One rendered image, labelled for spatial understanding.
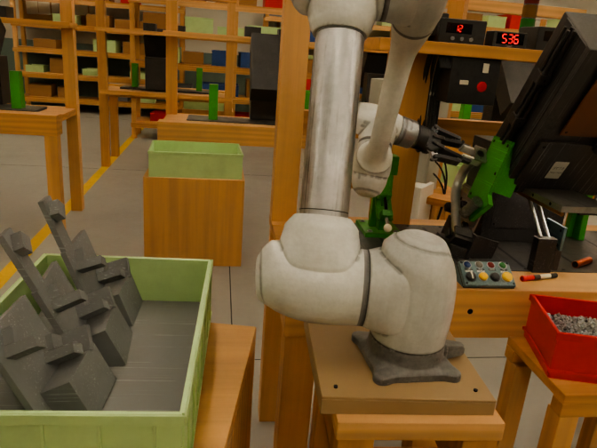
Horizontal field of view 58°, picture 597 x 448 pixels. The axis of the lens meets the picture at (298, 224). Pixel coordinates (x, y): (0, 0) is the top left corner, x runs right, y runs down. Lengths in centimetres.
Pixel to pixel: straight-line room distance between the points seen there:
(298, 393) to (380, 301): 62
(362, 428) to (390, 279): 28
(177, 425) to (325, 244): 41
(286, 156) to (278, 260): 93
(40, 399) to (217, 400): 34
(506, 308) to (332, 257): 73
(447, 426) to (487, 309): 57
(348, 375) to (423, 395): 14
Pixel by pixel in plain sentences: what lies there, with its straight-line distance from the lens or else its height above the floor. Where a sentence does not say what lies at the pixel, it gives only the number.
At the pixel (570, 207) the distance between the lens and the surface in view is 167.
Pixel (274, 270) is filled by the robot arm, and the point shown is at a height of 109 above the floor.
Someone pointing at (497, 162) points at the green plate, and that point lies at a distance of 175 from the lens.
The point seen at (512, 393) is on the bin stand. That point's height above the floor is 66.
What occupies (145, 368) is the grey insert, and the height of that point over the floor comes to 85.
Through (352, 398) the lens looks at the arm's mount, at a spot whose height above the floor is 88.
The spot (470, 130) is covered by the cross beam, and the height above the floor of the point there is 124.
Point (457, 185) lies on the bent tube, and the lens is 187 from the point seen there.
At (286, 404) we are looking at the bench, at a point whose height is 54.
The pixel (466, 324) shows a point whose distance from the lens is 160.
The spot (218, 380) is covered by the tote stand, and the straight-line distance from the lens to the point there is 123.
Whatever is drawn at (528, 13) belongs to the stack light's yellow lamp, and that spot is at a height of 166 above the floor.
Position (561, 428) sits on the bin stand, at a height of 71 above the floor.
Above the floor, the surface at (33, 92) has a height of 32.
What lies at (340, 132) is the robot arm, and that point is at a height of 134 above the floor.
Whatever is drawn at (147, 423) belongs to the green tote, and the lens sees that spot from 88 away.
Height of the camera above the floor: 149
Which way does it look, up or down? 18 degrees down
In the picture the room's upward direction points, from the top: 4 degrees clockwise
